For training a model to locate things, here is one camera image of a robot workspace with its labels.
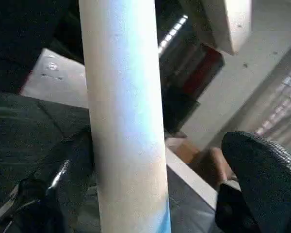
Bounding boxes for white flat panel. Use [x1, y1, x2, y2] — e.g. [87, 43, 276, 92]
[164, 145, 219, 210]

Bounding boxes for black cabinet with red panel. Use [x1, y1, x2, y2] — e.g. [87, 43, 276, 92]
[157, 42, 226, 133]

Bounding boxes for grey curtain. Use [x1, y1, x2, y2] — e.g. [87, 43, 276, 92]
[254, 67, 291, 156]

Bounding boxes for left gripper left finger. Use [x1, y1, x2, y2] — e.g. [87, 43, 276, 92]
[4, 126, 100, 233]

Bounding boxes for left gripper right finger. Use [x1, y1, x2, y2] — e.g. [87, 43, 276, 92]
[214, 131, 291, 233]

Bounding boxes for white plastic table leg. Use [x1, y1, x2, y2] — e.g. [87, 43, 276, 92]
[78, 0, 172, 233]

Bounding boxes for black work mat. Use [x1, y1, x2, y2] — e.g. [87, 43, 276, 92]
[0, 91, 219, 233]

